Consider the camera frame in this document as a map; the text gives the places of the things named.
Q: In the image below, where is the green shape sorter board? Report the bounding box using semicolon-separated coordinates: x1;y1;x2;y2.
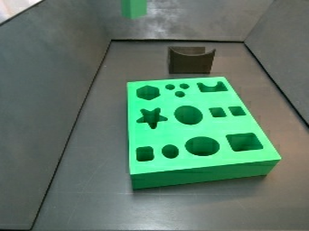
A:
128;77;281;189

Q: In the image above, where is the black curved fixture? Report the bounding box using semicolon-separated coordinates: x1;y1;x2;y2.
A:
168;46;217;74

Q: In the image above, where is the green arch block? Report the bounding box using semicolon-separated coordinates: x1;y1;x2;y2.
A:
121;0;148;19

